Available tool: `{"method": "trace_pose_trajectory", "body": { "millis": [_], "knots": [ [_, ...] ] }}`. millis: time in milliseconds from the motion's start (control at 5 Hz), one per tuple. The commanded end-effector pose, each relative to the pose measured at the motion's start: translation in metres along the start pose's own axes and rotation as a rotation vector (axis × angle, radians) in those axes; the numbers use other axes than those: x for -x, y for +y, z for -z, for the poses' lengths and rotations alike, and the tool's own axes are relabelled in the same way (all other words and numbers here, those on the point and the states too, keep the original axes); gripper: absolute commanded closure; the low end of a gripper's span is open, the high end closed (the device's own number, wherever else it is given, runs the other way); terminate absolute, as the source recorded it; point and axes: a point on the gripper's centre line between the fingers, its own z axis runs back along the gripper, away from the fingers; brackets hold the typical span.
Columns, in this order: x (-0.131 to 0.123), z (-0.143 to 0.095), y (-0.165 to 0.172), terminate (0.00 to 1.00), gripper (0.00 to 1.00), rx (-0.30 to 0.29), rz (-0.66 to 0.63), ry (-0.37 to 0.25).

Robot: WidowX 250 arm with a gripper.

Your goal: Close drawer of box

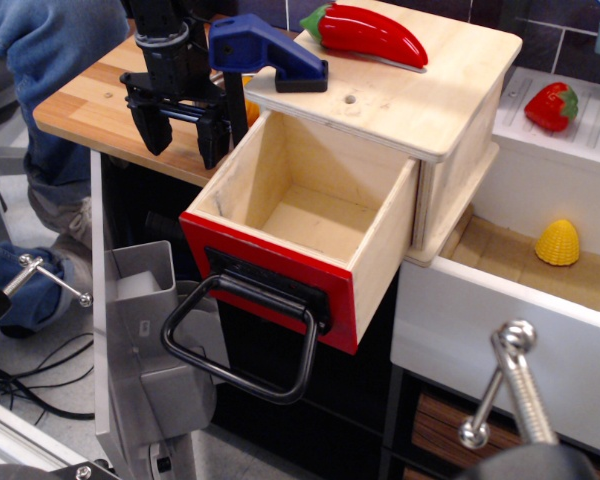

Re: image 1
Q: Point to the aluminium frame rail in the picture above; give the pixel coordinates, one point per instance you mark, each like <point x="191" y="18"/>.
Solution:
<point x="28" y="453"/>

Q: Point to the yellow object behind clamp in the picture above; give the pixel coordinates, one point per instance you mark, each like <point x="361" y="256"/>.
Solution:
<point x="252" y="109"/>

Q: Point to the blue bar clamp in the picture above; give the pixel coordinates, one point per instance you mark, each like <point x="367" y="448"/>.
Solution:
<point x="246" y="44"/>

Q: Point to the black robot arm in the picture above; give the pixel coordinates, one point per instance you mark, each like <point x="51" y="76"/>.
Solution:
<point x="163" y="12"/>

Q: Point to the red toy chili pepper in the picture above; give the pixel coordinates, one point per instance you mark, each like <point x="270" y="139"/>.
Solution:
<point x="362" y="31"/>

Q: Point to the yellow toy corn piece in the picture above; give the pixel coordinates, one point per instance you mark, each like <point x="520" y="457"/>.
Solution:
<point x="559" y="244"/>

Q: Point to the red toy strawberry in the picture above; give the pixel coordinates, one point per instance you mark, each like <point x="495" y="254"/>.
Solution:
<point x="553" y="108"/>

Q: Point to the silver clamp screw right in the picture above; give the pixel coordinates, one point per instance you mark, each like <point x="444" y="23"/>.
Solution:
<point x="511" y="344"/>

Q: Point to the white toy sink unit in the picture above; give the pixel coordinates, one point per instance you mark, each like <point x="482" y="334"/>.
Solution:
<point x="488" y="272"/>

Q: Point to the wooden drawer with red front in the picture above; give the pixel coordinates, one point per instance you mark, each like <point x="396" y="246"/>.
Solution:
<point x="317" y="205"/>

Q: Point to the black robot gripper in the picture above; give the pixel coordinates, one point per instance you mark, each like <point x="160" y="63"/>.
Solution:
<point x="177" y="85"/>

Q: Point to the grey metal table leg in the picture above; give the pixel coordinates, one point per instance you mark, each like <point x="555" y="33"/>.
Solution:
<point x="147" y="403"/>

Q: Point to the light plywood box housing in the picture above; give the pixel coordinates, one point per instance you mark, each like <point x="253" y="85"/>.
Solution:
<point x="442" y="117"/>

